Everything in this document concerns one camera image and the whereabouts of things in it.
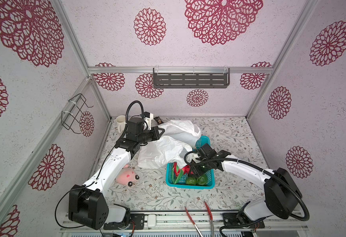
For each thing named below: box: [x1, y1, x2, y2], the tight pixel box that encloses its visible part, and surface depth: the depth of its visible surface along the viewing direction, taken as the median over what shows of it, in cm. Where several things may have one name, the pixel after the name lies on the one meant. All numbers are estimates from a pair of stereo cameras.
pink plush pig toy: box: [116, 163, 140, 188], surface depth 84 cm
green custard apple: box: [185, 176, 197, 186], surface depth 83 cm
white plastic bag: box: [137, 119, 202, 169], surface depth 76 cm
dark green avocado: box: [196, 174, 209, 186], surface depth 83 cm
